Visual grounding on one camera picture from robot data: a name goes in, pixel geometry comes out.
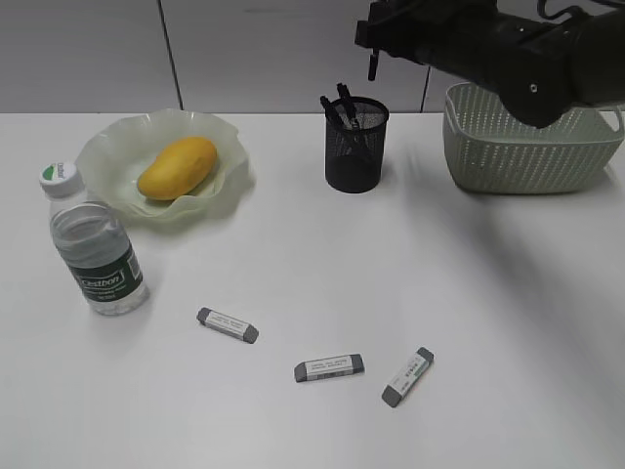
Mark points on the translucent green wavy plate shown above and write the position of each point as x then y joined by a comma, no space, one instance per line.
112,161

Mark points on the black mesh pen holder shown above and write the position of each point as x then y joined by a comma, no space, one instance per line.
346,170

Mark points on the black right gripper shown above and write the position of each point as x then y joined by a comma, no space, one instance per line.
426,32

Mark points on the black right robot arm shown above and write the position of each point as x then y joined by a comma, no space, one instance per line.
538,69

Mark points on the clear plastic water bottle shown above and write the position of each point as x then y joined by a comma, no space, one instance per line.
92,242

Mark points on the grey white eraser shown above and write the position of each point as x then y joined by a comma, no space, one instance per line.
399,387
239,329
328,368

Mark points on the light green plastic basket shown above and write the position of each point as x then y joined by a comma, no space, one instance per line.
488,151

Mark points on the yellow mango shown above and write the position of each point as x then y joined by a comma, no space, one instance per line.
178,169

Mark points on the black marker pen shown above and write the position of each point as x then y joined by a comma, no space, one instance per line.
354,140
373,65
350,111

